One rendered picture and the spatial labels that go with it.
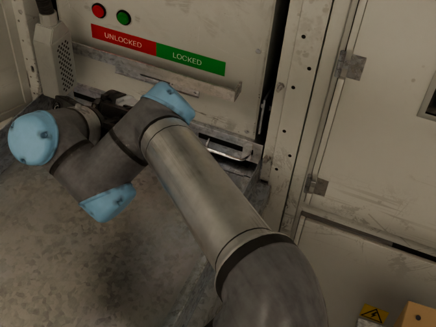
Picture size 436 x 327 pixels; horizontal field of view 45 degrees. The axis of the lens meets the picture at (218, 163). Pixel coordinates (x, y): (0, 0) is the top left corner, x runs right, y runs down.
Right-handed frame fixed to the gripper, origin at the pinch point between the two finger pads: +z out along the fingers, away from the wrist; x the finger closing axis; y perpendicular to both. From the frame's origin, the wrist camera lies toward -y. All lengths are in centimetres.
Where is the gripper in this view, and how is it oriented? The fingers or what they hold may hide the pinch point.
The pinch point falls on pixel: (126, 112)
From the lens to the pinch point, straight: 110.4
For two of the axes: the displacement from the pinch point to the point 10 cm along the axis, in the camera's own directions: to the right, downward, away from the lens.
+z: 2.9, -1.9, 9.4
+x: 2.5, -9.3, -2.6
